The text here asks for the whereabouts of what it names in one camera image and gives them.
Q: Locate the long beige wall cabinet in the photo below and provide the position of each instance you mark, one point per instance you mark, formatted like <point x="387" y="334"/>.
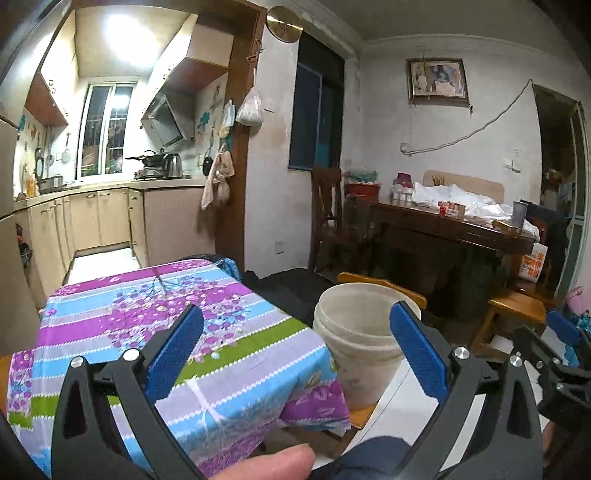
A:
<point x="51" y="83"/>

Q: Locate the white plastic bucket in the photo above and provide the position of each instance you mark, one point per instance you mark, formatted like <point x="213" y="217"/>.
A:
<point x="355" y="360"/>

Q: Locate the steel cooking pot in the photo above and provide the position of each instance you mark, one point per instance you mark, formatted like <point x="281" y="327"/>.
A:
<point x="50" y="184"/>

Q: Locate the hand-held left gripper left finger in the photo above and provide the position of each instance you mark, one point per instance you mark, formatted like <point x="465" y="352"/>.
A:
<point x="175" y="355"/>

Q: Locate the orange white paper bag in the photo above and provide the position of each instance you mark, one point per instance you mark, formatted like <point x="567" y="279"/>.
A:
<point x="533" y="263"/>

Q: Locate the hanging beige cloth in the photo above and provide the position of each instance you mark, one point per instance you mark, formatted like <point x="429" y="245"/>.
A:
<point x="219" y="180"/>

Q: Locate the brown wooden stool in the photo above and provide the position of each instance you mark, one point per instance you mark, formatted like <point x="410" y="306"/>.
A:
<point x="512" y="304"/>

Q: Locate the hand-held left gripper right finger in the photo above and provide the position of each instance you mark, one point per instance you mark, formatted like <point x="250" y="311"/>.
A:
<point x="415" y="355"/>

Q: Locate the hanging black bag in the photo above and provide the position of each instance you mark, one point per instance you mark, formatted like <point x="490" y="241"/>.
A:
<point x="24" y="249"/>

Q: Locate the black cloth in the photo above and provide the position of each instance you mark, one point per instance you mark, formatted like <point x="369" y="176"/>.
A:
<point x="286" y="290"/>

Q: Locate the small yellow wooden chair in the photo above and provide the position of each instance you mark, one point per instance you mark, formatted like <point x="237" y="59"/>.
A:
<point x="364" y="278"/>

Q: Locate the group of white bottles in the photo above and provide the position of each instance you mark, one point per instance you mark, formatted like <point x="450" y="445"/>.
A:
<point x="400" y="197"/>

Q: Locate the red white box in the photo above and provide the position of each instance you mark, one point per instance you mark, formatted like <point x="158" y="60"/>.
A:
<point x="450" y="208"/>

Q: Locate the square ceiling light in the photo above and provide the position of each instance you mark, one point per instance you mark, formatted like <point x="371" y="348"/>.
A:
<point x="127" y="32"/>

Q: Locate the blue plastic bag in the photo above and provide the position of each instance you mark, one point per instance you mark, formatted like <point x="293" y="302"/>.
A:
<point x="228" y="268"/>

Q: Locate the steel range hood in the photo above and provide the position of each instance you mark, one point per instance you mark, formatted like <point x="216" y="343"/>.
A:
<point x="166" y="120"/>

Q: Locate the steel kettle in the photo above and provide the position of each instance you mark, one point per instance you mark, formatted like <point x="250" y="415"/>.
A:
<point x="171" y="166"/>

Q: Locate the red basin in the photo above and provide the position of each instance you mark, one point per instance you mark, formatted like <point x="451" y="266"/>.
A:
<point x="362" y="187"/>

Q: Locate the black wok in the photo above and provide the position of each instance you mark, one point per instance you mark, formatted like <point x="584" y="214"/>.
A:
<point x="150" y="160"/>

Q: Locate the red lidded jar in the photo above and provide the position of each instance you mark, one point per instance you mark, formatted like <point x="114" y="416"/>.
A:
<point x="405" y="181"/>

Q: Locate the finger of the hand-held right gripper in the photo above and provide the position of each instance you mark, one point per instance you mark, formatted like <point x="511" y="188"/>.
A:
<point x="535" y="344"/>
<point x="561" y="325"/>

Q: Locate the dark metal container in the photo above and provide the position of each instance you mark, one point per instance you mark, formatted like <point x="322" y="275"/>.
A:
<point x="524" y="214"/>

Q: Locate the orange oil bottle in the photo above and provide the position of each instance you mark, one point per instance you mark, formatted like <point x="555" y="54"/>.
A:
<point x="31" y="187"/>

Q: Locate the barred kitchen window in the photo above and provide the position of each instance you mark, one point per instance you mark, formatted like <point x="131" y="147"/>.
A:
<point x="106" y="129"/>

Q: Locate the small hanging white bag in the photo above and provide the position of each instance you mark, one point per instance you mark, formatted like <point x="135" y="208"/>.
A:
<point x="227" y="117"/>

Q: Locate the hanging white plastic bag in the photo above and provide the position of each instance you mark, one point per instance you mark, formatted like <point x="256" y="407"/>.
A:
<point x="250" y="110"/>

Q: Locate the dark wooden table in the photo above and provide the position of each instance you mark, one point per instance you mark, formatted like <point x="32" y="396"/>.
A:
<point x="438" y="240"/>

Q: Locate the pink bundle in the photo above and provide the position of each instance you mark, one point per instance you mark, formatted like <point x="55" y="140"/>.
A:
<point x="579" y="297"/>

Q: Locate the framed wall picture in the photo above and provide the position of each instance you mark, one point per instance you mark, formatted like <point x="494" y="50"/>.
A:
<point x="437" y="81"/>

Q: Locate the teal plastic bag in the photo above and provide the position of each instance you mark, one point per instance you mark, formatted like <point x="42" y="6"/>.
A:
<point x="582" y="321"/>

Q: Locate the gold round wall clock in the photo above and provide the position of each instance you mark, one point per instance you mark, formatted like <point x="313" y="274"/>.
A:
<point x="284" y="24"/>

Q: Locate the beige wooden board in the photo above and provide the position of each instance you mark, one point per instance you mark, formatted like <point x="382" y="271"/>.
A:
<point x="485" y="182"/>

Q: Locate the floral striped tablecloth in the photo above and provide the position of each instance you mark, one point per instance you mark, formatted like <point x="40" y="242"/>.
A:
<point x="138" y="295"/>

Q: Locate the dark interior window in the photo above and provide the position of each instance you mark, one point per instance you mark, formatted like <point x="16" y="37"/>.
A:
<point x="316" y="106"/>

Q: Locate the dark wooden chair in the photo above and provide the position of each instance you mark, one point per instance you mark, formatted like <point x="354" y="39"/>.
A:
<point x="325" y="207"/>

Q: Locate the hanging strainer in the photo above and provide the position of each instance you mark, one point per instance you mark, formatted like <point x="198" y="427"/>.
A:
<point x="67" y="154"/>

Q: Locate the gas stove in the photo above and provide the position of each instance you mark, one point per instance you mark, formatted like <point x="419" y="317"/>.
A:
<point x="147" y="173"/>

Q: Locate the beige refrigerator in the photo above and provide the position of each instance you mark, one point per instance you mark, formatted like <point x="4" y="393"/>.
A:
<point x="14" y="230"/>

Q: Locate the beige cabinet above hood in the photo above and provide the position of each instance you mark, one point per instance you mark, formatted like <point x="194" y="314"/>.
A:
<point x="194" y="60"/>

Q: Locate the white crumpled plastic sheet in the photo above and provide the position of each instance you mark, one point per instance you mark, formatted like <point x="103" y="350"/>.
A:
<point x="480" y="203"/>

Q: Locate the beige kitchen base cabinets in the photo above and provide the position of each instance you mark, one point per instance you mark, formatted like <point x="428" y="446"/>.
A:
<point x="106" y="217"/>

